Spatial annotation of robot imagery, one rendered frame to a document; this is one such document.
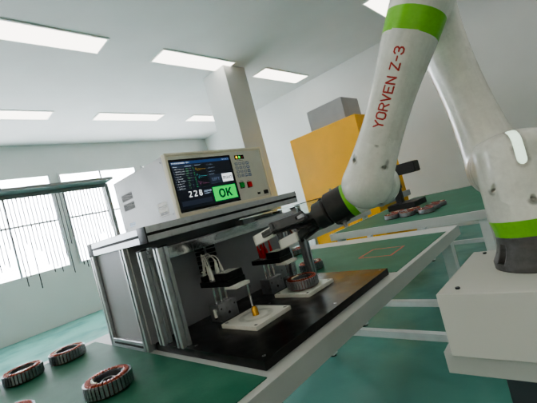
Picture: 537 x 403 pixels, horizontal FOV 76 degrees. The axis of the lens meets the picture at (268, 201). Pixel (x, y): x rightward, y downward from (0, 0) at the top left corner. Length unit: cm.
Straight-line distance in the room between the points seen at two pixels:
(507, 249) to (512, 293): 13
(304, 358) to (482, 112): 67
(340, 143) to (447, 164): 208
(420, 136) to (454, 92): 537
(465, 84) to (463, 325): 52
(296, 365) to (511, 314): 41
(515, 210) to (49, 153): 755
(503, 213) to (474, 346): 24
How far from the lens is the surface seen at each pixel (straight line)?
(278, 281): 132
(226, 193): 121
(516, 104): 603
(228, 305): 116
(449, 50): 95
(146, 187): 123
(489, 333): 69
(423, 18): 79
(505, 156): 73
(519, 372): 73
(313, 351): 85
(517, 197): 73
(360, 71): 678
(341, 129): 475
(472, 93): 92
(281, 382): 78
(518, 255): 76
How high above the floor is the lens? 108
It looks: 1 degrees up
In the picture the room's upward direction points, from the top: 15 degrees counter-clockwise
